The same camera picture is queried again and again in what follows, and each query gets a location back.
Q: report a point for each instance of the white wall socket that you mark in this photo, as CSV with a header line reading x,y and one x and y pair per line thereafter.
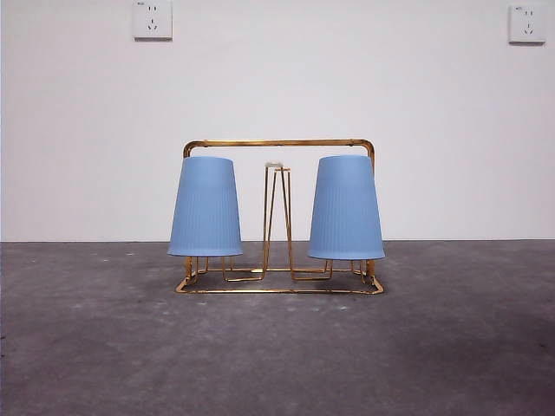
x,y
152,21
527,25

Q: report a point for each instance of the blue ribbed plastic cup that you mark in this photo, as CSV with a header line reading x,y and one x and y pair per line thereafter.
x,y
347,212
204,212

